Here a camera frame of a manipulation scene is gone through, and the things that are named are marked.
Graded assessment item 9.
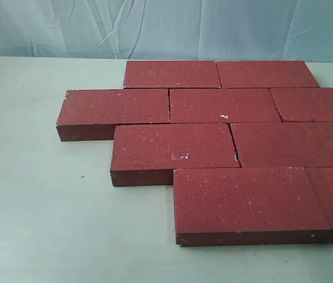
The red brick right edge row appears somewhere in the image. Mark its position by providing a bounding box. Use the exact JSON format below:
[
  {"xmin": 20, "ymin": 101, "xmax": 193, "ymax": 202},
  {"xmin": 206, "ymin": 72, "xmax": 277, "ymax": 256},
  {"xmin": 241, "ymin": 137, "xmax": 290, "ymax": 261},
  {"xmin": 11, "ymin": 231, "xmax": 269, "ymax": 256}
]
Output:
[{"xmin": 270, "ymin": 87, "xmax": 333, "ymax": 122}]

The red brick under tilted one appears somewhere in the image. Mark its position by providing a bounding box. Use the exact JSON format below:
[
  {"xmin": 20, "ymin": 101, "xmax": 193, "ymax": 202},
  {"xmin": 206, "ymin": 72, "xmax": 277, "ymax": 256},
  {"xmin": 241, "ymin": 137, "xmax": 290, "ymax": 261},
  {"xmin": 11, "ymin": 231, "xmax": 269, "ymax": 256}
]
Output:
[{"xmin": 123, "ymin": 61, "xmax": 221, "ymax": 88}]

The red brick with white mark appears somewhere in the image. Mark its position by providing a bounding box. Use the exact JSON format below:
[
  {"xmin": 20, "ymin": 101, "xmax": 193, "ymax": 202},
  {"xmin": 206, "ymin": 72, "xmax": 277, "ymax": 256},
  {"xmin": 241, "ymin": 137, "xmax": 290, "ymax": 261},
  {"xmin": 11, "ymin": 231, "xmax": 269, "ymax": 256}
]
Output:
[{"xmin": 169, "ymin": 88, "xmax": 281, "ymax": 124}]

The red brick back row right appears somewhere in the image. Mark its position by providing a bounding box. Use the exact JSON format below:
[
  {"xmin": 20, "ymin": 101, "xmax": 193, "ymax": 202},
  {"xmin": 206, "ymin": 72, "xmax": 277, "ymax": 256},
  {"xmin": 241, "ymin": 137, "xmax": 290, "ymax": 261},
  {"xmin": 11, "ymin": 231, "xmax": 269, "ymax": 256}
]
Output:
[{"xmin": 216, "ymin": 61, "xmax": 319, "ymax": 88}]

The white wrinkled backdrop curtain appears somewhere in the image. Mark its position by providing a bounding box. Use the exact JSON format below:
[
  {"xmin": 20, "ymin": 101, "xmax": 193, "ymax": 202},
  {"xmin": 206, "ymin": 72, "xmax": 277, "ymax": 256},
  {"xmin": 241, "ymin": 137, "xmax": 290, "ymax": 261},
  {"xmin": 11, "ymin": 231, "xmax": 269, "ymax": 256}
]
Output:
[{"xmin": 0, "ymin": 1, "xmax": 333, "ymax": 62}]

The large red brick front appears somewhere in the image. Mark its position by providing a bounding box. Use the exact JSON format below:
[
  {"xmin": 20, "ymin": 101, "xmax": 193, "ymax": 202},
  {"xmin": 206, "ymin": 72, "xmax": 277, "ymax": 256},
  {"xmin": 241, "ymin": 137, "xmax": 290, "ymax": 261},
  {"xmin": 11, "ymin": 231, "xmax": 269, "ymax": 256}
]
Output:
[{"xmin": 173, "ymin": 167, "xmax": 331, "ymax": 246}]

